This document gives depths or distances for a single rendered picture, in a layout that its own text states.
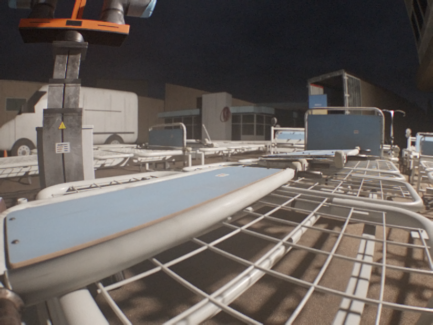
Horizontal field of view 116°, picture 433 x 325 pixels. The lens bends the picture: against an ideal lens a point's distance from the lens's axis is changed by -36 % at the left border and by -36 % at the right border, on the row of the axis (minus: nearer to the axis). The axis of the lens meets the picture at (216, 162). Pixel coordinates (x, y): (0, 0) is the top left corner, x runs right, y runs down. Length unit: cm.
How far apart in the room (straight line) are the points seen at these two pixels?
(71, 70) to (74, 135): 28
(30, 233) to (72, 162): 66
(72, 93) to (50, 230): 73
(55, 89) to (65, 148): 25
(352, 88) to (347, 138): 886
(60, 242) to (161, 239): 11
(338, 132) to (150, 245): 186
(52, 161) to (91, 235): 70
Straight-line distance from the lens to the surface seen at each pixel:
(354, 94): 1077
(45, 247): 24
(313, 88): 1250
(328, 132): 198
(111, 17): 110
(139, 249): 23
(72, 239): 25
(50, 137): 93
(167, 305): 91
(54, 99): 96
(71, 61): 101
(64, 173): 94
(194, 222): 28
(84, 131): 110
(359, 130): 195
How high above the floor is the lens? 63
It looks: 7 degrees down
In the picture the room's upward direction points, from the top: straight up
